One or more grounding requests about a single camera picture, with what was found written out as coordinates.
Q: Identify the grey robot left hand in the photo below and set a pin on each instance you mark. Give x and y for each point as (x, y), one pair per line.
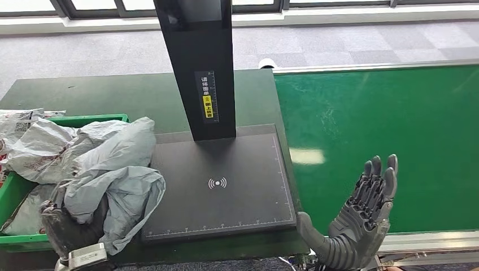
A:
(71, 237)

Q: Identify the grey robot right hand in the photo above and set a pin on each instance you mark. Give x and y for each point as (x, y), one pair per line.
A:
(355, 232)

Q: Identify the grey plastic parcel bag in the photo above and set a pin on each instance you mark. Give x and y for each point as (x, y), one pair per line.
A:
(123, 187)
(26, 217)
(41, 149)

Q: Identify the white plastic parcel bag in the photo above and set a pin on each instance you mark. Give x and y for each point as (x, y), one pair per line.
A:
(54, 113)

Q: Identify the green conveyor belt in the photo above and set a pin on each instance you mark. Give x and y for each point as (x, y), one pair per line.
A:
(393, 108)

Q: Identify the white printed QR parcel bag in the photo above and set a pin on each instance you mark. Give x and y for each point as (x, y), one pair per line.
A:
(17, 119)

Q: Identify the black inbound scanner machine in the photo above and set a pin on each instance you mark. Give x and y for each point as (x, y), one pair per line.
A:
(217, 209)

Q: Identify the green plastic crate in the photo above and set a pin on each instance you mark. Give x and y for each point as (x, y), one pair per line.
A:
(13, 190)

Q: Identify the black yellow label sticker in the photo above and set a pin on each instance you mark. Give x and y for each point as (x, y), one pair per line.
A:
(206, 108)

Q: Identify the white round roller cap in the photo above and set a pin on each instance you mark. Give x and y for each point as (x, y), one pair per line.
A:
(267, 63)

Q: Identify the aluminium conveyor frame rail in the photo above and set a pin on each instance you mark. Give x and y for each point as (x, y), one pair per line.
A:
(374, 66)
(449, 239)

